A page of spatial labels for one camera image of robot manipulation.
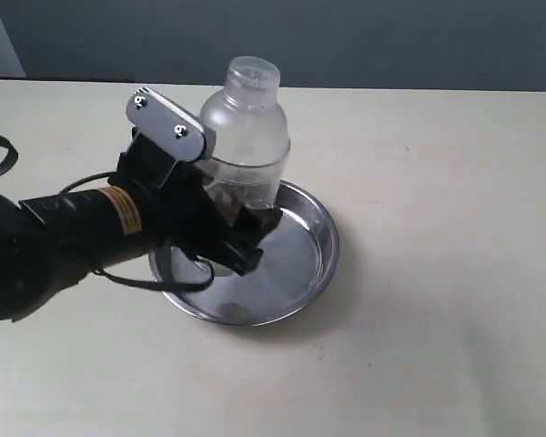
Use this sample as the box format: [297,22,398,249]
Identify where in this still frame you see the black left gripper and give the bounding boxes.
[109,131,283,276]

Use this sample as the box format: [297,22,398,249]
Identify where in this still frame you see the clear plastic shaker bottle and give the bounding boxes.
[197,56,290,219]

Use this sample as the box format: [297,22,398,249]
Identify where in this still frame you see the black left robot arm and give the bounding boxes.
[0,134,282,321]

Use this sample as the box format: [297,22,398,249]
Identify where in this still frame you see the round stainless steel tray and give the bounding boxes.
[164,181,340,327]

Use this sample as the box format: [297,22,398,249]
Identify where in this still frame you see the black camera cable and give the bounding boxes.
[54,170,216,292]

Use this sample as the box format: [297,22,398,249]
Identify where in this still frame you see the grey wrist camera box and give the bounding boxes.
[126,86,216,163]

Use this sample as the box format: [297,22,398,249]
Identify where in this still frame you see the black cable loop on table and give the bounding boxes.
[0,133,19,181]

